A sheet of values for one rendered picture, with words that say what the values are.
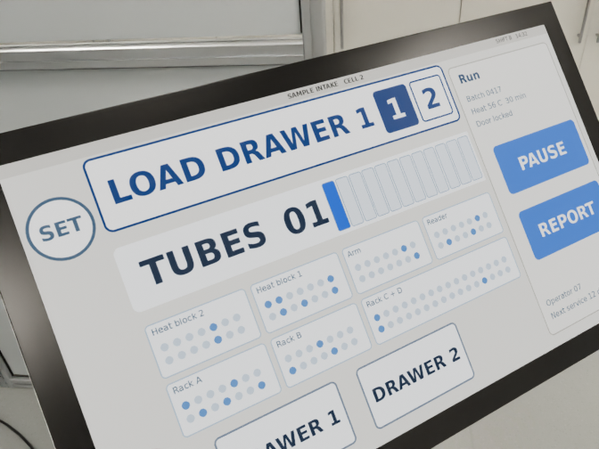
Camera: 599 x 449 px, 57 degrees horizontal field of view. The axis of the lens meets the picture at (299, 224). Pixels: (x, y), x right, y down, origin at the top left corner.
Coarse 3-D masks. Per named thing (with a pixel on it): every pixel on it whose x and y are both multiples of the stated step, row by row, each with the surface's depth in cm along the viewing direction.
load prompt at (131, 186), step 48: (336, 96) 43; (384, 96) 44; (432, 96) 46; (144, 144) 37; (192, 144) 38; (240, 144) 39; (288, 144) 41; (336, 144) 42; (384, 144) 43; (96, 192) 36; (144, 192) 37; (192, 192) 38
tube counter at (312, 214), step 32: (384, 160) 43; (416, 160) 44; (448, 160) 45; (288, 192) 40; (320, 192) 41; (352, 192) 42; (384, 192) 43; (416, 192) 44; (448, 192) 45; (288, 224) 40; (320, 224) 40; (352, 224) 41
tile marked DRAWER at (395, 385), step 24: (432, 336) 42; (456, 336) 43; (384, 360) 40; (408, 360) 41; (432, 360) 42; (456, 360) 42; (360, 384) 40; (384, 384) 40; (408, 384) 41; (432, 384) 41; (456, 384) 42; (384, 408) 40; (408, 408) 40
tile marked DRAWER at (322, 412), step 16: (336, 384) 39; (304, 400) 38; (320, 400) 38; (336, 400) 39; (272, 416) 37; (288, 416) 37; (304, 416) 38; (320, 416) 38; (336, 416) 39; (240, 432) 36; (256, 432) 37; (272, 432) 37; (288, 432) 37; (304, 432) 38; (320, 432) 38; (336, 432) 38; (352, 432) 39; (224, 448) 36; (240, 448) 36; (256, 448) 36; (272, 448) 37; (288, 448) 37; (304, 448) 37; (320, 448) 38; (336, 448) 38
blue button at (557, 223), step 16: (576, 192) 49; (592, 192) 50; (528, 208) 47; (544, 208) 48; (560, 208) 48; (576, 208) 49; (592, 208) 49; (528, 224) 47; (544, 224) 47; (560, 224) 48; (576, 224) 49; (592, 224) 49; (528, 240) 46; (544, 240) 47; (560, 240) 48; (576, 240) 48; (544, 256) 47
